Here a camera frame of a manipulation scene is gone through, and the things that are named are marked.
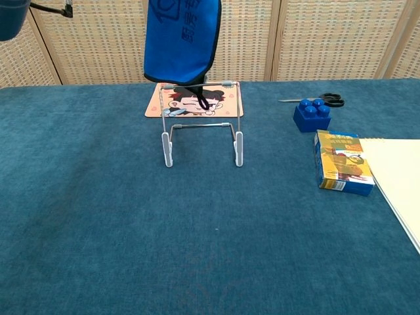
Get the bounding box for metal wire rack stand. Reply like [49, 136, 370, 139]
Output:
[160, 81, 244, 168]

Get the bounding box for blue carpet table mat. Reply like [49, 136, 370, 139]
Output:
[0, 77, 420, 315]

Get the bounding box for cartoon girl mouse pad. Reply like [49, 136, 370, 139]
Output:
[144, 81, 245, 119]

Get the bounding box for grey and blue cloth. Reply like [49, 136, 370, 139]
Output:
[143, 0, 222, 111]

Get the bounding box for cream paper pad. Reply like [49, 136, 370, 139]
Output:
[359, 138, 420, 256]

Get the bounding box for yellow blue snack box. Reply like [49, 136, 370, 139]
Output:
[314, 129, 376, 197]

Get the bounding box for blue building block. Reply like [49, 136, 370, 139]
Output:
[293, 97, 332, 134]

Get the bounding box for black handled scissors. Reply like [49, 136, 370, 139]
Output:
[278, 93, 345, 108]

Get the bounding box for bamboo folding screen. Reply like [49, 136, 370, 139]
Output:
[0, 0, 420, 89]

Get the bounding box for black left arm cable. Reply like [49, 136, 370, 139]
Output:
[28, 0, 74, 18]

